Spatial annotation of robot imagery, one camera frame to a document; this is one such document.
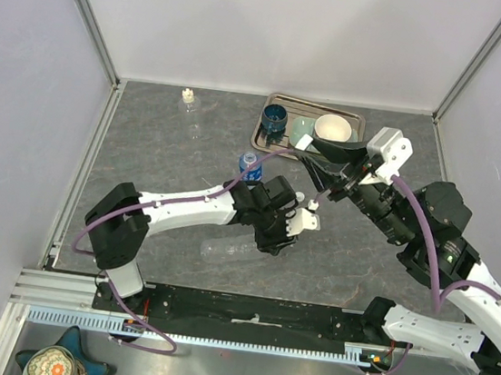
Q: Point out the blue label plastic bottle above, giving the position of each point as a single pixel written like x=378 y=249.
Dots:
x=250 y=167

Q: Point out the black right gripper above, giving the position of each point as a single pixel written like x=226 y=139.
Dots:
x=356 y=165

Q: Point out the cream and brown bowl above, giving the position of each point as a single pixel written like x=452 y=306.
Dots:
x=332 y=127

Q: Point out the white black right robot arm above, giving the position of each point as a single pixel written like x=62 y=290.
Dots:
x=428 y=225

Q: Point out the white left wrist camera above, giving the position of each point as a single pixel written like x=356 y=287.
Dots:
x=305 y=222

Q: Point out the cream notched bottle cap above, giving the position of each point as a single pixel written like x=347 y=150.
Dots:
x=188 y=95

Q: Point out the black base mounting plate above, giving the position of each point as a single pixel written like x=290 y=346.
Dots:
x=174 y=308

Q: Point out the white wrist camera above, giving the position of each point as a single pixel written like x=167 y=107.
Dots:
x=305 y=222
x=392 y=150

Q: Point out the light blue cable duct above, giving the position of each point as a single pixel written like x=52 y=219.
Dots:
x=119 y=326

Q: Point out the clear wide plastic bottle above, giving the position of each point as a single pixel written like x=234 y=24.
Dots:
x=230 y=249

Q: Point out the dark blue ceramic cup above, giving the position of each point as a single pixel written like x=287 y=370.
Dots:
x=274 y=118

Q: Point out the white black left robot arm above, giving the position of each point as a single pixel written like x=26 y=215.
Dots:
x=119 y=223

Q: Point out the blue star shaped dish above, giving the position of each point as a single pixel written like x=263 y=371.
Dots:
x=72 y=341

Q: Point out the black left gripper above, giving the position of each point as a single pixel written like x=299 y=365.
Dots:
x=273 y=245

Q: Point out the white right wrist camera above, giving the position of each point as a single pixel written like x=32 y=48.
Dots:
x=392 y=150

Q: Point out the light green square plate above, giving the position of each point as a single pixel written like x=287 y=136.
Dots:
x=305 y=125

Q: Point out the metal serving tray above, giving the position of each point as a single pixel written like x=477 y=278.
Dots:
x=268 y=143

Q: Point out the clear bottle with notched cap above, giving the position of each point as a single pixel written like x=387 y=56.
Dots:
x=191 y=115

